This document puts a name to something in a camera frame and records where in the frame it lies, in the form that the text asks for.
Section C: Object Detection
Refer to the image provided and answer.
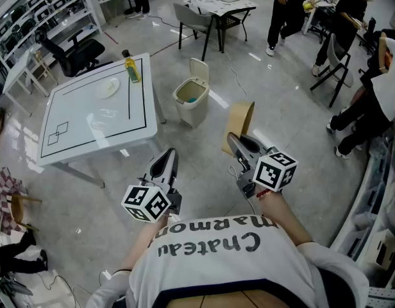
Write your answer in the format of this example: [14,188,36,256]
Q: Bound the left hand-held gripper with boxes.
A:
[121,148,183,223]

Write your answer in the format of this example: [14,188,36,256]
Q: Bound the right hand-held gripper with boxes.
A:
[227,132,299,200]

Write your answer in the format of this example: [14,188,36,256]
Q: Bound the brown cardboard piece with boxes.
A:
[220,101,255,157]

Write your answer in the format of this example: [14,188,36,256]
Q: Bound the beige trash bin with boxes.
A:
[172,58,211,130]

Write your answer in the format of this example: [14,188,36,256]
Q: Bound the person's right forearm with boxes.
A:
[256,189,315,246]

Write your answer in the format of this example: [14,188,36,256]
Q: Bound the person's left forearm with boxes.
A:
[120,215,170,272]

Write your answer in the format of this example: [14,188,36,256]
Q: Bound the white table with black lines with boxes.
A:
[37,52,168,189]

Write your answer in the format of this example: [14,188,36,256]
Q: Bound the white plate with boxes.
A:
[95,77,121,100]

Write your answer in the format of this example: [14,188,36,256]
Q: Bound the yellow oil bottle black cap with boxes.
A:
[121,49,142,84]

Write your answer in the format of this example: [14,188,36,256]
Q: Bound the person's white printed shirt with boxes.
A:
[85,215,370,308]

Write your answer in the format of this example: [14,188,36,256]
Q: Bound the grey chair black legs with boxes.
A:
[309,33,355,108]
[172,2,217,51]

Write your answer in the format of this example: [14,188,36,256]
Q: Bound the white storage rack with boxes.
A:
[330,133,395,308]

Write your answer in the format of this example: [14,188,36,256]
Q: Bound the black office chair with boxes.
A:
[35,29,106,78]

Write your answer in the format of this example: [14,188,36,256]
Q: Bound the patterned table black legs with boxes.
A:
[183,0,260,62]

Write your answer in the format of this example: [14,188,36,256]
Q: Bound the wooden stool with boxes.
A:
[6,194,43,232]

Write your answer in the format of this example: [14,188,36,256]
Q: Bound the checked cloth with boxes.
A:
[0,167,29,234]

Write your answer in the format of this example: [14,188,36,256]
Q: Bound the white shelf rack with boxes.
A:
[0,0,104,73]

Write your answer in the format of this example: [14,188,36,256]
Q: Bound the small white desk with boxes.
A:
[1,48,59,108]

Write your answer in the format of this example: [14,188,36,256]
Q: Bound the red bead bracelet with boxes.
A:
[255,188,278,200]

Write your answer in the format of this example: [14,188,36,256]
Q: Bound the white floor cable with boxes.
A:
[222,50,249,101]

